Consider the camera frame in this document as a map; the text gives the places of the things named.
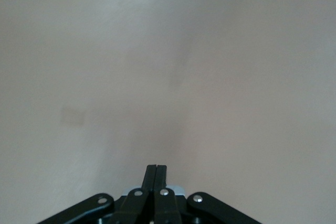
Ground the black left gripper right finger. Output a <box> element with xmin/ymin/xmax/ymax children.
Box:
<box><xmin>153</xmin><ymin>165</ymin><xmax>263</xmax><ymax>224</ymax></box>

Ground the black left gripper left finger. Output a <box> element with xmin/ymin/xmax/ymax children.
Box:
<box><xmin>36</xmin><ymin>165</ymin><xmax>158</xmax><ymax>224</ymax></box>

